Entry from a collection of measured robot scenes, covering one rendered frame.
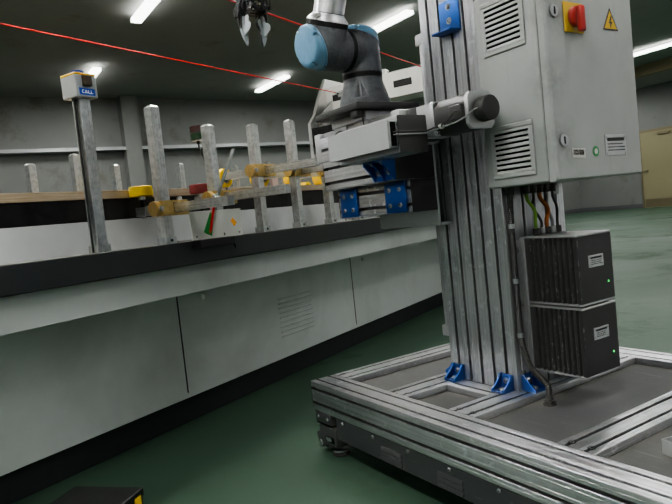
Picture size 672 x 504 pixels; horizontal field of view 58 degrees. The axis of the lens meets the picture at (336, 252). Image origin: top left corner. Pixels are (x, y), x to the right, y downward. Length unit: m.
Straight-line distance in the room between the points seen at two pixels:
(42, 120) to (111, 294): 10.39
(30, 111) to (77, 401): 10.35
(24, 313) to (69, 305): 0.13
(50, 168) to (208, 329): 9.81
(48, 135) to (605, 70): 11.19
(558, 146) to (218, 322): 1.58
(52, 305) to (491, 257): 1.20
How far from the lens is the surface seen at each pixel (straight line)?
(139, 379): 2.30
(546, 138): 1.48
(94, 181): 1.93
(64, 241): 2.12
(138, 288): 2.02
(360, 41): 1.82
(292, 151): 2.65
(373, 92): 1.79
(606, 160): 1.62
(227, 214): 2.28
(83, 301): 1.90
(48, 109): 12.32
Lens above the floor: 0.74
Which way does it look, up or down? 4 degrees down
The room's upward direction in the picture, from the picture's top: 6 degrees counter-clockwise
